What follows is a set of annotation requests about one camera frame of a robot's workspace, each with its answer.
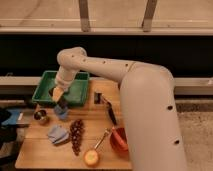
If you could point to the blue cloth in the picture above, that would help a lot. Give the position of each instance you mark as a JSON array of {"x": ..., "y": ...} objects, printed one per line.
[{"x": 57, "y": 134}]

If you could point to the black handled knife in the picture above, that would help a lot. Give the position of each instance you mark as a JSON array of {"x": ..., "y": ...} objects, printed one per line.
[{"x": 110, "y": 110}]

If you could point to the small metal cup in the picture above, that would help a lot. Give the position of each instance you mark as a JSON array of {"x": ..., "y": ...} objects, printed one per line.
[{"x": 41, "y": 117}]

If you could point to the red bowl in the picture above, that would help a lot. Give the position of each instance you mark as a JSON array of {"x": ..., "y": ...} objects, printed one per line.
[{"x": 114, "y": 144}]

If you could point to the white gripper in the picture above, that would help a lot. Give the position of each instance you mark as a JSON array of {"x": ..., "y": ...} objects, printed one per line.
[{"x": 63, "y": 80}]

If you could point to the blue plastic cup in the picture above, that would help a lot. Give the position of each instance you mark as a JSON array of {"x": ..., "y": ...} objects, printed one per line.
[{"x": 60, "y": 112}]

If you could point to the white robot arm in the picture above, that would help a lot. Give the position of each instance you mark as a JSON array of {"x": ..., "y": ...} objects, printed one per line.
[{"x": 147, "y": 106}]

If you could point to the orange carrot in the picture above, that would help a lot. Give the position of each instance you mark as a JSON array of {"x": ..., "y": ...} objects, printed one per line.
[{"x": 120, "y": 141}]

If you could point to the yellow apple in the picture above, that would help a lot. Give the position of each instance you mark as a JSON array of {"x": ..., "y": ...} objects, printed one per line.
[{"x": 91, "y": 158}]

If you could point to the bunch of red grapes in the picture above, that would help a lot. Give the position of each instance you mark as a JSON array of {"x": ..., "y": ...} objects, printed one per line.
[{"x": 76, "y": 133}]

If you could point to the green plastic tray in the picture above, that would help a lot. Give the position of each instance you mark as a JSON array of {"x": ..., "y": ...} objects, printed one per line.
[{"x": 76, "y": 95}]

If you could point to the small black block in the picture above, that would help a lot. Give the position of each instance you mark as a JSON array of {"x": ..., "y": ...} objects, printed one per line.
[{"x": 97, "y": 98}]

